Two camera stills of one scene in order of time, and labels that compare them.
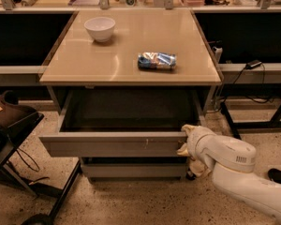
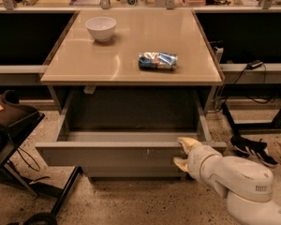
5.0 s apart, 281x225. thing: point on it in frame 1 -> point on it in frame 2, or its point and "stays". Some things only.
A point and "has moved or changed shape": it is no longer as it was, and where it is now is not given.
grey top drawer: [124, 123] has moved or changed shape
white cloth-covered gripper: [199, 144] -> [199, 160]
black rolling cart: [10, 121] stays
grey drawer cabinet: [125, 82] stays
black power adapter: [253, 64] stays
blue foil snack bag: [156, 60] stays
